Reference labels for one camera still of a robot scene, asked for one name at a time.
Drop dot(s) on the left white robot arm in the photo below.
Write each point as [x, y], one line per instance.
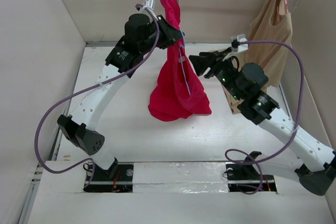
[79, 127]

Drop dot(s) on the red t-shirt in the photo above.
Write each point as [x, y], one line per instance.
[170, 101]

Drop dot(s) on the blue wire hanger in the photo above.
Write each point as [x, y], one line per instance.
[182, 60]

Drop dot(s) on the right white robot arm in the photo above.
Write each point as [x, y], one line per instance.
[317, 171]

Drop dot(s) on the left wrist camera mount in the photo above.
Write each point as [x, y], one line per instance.
[147, 4]

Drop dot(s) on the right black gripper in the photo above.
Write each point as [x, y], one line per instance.
[206, 59]

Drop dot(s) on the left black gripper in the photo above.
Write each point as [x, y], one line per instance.
[171, 34]

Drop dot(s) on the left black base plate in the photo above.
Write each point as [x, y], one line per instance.
[99, 182]

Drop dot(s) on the pink hanger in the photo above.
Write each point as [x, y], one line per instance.
[281, 10]

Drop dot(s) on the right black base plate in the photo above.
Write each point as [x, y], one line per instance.
[246, 179]

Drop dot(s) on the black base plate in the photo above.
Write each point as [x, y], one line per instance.
[246, 179]
[99, 182]

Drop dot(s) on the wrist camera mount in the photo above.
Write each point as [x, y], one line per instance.
[237, 46]
[147, 4]

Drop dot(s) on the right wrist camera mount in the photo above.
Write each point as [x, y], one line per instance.
[237, 46]

